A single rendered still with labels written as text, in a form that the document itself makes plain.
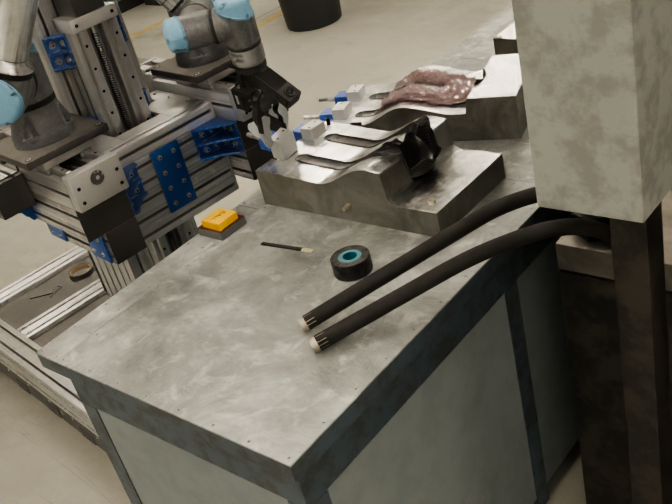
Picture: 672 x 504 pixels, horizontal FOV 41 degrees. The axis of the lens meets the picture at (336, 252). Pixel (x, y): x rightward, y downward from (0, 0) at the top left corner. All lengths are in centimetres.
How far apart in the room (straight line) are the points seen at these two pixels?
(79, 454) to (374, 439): 151
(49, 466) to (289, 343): 146
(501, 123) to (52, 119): 105
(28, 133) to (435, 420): 115
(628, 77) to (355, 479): 81
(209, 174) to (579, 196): 137
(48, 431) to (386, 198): 163
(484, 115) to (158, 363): 97
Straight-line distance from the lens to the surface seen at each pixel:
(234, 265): 192
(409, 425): 167
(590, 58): 118
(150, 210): 237
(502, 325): 188
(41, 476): 293
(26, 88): 207
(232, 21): 192
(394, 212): 186
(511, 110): 213
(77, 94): 245
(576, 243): 177
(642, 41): 118
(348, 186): 190
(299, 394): 151
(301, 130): 217
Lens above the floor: 174
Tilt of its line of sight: 30 degrees down
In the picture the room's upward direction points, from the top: 15 degrees counter-clockwise
